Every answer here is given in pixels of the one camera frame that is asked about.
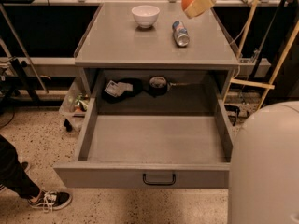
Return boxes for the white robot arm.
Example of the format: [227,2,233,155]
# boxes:
[227,101,299,224]

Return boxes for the grey cabinet counter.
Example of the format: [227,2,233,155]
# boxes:
[76,2,238,114]

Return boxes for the grey open top drawer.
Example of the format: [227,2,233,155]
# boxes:
[52,69,237,190]

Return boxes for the silver blue soda can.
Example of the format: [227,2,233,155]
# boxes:
[172,21,190,47]

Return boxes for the white ceramic bowl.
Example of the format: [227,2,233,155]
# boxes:
[132,5,160,28]

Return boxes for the black tape roll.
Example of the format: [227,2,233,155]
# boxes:
[149,76,168,97]

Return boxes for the black cloth with packet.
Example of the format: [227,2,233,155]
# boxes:
[102,78,143,104]

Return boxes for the black white sneaker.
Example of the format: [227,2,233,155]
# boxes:
[28,190,72,213]

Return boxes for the black trouser leg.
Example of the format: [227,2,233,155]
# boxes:
[0,135,40,199]

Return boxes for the wooden frame stand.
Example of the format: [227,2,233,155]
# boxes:
[222,0,299,110]

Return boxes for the black drawer handle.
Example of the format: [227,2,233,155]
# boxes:
[142,174,177,186]

